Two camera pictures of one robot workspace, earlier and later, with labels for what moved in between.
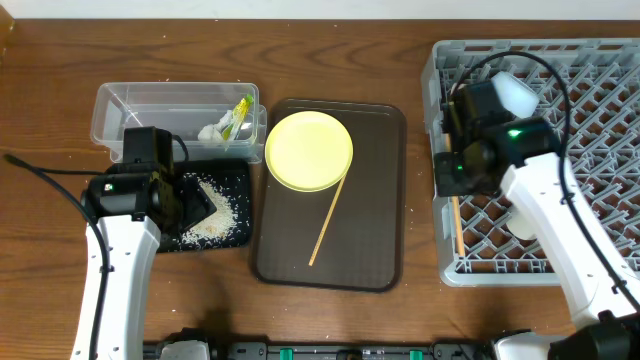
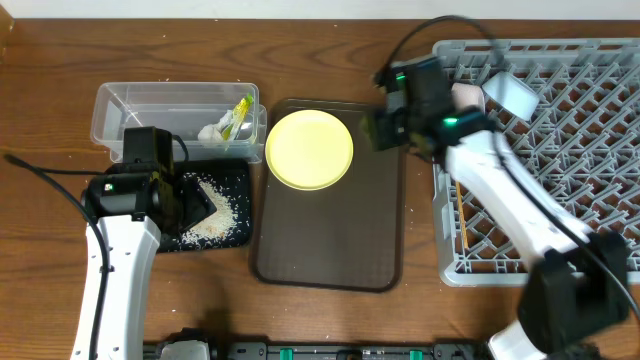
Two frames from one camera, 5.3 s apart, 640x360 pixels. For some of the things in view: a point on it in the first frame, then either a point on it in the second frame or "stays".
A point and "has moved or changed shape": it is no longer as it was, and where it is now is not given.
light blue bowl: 518,98 stays
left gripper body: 190,207 stays
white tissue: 212,133 stays
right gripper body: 453,176 to 391,130
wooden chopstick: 458,227 has moved or changed shape
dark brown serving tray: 362,249 stays
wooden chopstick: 328,222 to 462,215
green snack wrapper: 233,128 stays
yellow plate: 309,151 stays
